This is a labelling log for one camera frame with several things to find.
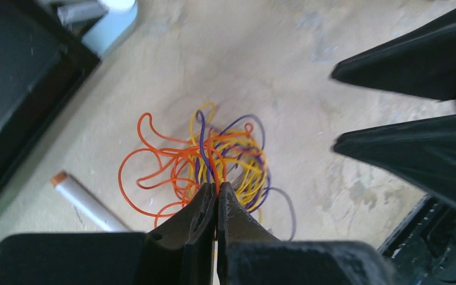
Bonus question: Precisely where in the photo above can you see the white orange tipped pen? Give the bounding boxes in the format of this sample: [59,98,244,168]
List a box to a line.
[50,172,131,232]

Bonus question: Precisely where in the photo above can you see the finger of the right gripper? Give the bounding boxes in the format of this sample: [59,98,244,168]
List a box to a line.
[332,115,456,208]
[331,9,456,100]

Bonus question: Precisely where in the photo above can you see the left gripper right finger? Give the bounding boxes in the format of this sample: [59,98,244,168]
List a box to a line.
[217,182,394,284]

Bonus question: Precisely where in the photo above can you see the yellow cable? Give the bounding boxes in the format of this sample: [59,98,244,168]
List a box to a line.
[186,102,270,225]

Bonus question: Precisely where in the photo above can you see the orange cable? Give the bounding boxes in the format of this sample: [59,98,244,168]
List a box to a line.
[118,112,254,240]

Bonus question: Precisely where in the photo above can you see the purple thin cable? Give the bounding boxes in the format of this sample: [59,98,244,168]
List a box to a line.
[194,109,297,242]

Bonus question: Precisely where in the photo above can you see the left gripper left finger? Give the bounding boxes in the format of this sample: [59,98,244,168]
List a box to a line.
[137,183,217,284]

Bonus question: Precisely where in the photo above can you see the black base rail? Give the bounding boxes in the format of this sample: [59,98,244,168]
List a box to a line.
[378,195,456,284]

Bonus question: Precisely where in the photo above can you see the black plastic bin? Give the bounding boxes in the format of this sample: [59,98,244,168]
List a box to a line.
[0,1,100,193]

